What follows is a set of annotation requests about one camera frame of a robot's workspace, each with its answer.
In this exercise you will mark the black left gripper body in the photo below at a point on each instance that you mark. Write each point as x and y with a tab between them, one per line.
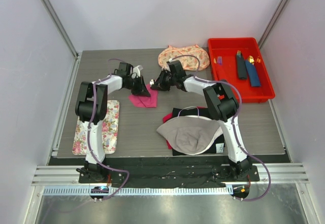
132	83

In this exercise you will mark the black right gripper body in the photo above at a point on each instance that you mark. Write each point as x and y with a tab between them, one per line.
171	78

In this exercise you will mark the pink paper napkin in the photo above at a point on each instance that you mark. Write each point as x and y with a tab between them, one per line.
145	102

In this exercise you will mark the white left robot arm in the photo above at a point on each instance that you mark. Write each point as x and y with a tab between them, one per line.
91	104

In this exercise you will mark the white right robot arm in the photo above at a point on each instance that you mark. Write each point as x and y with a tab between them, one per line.
223	101

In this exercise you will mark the red rolled napkin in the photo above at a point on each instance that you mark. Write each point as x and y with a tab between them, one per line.
221	74

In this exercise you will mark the black rolled napkin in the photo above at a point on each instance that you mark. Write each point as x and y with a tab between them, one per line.
241	68

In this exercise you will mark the blue rolled napkin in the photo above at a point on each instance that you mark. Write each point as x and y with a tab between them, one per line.
252	74

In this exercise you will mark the orange patterned fabric cover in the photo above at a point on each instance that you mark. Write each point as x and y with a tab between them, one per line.
191	57

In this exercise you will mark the floral rectangular tray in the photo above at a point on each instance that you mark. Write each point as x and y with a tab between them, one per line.
109	131

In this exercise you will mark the purple fork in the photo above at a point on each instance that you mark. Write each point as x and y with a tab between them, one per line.
219	60

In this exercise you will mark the red plastic bin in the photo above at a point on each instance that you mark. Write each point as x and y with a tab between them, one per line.
227	48

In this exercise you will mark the grey bucket hat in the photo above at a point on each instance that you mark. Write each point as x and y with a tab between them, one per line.
193	135

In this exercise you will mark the gold spoon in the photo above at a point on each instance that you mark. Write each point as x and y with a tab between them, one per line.
251	59

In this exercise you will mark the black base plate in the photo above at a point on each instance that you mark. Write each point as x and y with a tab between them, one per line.
168	173

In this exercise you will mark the aluminium front rail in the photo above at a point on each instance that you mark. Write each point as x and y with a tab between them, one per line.
64	180

